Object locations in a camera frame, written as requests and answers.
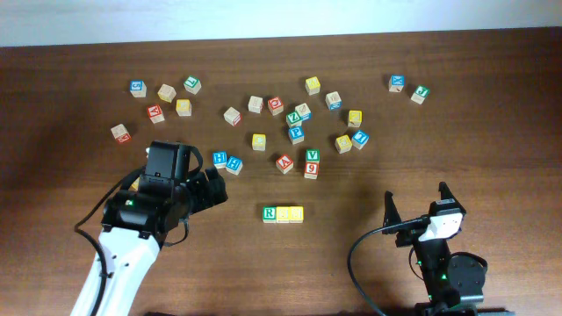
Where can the red A wooden block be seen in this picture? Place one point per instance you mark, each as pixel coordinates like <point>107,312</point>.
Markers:
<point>284,163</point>

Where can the blue P wooden block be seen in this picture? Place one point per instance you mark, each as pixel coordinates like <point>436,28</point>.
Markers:
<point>296,134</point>

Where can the green V wooden block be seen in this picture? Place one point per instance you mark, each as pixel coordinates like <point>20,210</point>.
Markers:
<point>313,155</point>

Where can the yellow block near green L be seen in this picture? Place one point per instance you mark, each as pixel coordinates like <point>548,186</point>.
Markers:
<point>184,107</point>

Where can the green L wooden block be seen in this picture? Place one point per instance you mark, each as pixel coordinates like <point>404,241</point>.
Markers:
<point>192,84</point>

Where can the blue L wooden block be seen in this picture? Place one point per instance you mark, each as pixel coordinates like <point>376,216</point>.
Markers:
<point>304,111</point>

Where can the blue I wooden block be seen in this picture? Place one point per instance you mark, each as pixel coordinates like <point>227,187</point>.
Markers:
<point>359,139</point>

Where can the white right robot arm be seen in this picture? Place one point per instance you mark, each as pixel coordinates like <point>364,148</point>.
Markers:
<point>454,281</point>

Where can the left blue H block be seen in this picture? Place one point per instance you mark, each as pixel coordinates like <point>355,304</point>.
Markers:
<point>220,159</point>

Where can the blue D wooden block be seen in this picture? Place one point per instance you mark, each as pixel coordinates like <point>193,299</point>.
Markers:
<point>333,101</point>

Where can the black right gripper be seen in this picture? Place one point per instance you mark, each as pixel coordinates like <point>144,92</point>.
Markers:
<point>391,215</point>

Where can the red E side block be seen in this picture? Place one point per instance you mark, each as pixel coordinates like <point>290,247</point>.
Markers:
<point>255,104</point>

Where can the red Y wooden block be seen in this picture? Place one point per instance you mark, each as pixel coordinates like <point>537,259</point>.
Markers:
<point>155,114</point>

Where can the red 9 wooden block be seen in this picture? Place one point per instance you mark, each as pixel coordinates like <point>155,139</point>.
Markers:
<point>311,170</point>

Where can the yellow O lower block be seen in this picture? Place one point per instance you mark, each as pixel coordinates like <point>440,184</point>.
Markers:
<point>135,185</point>

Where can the green Z wooden block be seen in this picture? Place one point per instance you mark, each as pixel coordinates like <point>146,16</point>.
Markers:
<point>293,119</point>

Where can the blue X wooden block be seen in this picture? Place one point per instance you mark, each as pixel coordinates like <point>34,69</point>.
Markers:
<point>396,83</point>

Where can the red circle top block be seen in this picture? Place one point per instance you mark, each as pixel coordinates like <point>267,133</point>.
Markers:
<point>275,105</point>

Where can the yellow S wooden block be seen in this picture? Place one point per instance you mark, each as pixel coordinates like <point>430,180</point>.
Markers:
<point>283,214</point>

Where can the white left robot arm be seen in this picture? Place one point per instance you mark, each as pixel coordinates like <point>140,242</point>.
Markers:
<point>139,211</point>

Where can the plain tan wooden block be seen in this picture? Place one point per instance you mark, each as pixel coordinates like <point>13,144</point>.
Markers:
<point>166,93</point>

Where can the red I side block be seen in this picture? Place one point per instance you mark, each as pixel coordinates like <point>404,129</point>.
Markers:
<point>232,116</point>

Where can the yellow block with red mark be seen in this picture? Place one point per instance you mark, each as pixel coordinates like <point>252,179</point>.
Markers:
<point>355,118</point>

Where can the blue h block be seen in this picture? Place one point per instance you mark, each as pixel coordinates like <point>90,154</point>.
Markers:
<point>234,165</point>
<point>220,159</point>

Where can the yellow top far block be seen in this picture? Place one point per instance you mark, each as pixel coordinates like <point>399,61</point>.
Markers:
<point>312,85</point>

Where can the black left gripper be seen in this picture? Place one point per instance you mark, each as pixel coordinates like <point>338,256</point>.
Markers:
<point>198,180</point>

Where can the blue 5 wooden block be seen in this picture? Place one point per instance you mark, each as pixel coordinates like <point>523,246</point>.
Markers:
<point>138,88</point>

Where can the yellow top middle block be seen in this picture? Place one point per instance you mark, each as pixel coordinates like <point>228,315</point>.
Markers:
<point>258,142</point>

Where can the right blue H block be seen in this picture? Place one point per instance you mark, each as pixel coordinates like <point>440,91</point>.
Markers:
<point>234,165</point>

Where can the yellow E wooden block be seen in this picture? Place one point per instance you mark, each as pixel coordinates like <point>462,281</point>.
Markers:
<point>343,144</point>

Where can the green R wooden block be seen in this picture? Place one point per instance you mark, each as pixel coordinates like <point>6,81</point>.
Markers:
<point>269,214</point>

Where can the red side left block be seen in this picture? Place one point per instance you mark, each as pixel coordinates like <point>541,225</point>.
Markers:
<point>120,133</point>

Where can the green J wooden block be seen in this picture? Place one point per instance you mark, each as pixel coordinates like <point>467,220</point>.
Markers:
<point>420,94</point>

